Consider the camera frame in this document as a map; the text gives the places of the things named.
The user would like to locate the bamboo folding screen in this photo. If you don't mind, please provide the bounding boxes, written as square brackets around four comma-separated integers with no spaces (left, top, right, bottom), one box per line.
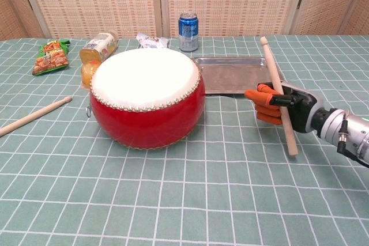
[0,0,369,41]

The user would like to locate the silver right hand, orange fingertips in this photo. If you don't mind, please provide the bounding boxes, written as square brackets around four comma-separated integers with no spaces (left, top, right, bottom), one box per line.
[244,81,324,134]

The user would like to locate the yellow tea bottle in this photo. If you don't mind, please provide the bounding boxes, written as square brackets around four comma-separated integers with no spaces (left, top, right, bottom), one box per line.
[79,31,119,65]

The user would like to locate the white snack bag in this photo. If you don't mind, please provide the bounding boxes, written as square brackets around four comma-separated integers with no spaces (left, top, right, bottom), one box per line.
[135,32,170,50]

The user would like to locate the blue soda can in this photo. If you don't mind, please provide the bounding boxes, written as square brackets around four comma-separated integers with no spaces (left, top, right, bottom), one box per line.
[178,12,199,52]

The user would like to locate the stainless steel tray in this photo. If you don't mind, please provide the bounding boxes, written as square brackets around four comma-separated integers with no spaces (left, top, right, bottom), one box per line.
[191,56,285,96]

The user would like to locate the red drum with white head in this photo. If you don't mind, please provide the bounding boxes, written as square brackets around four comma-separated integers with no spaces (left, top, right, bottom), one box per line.
[89,48,206,150]

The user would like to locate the orange fruit jelly cup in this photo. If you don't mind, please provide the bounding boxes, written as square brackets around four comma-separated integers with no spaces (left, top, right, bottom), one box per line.
[81,60,101,90]

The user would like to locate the green checked tablecloth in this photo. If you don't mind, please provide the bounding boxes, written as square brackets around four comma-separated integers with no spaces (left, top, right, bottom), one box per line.
[0,35,369,246]

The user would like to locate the wooden drumstick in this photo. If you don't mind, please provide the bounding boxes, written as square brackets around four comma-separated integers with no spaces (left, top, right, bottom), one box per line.
[0,96,73,138]
[259,36,299,157]

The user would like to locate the green snack bag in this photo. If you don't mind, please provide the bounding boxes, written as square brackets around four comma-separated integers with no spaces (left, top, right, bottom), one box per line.
[31,39,71,76]

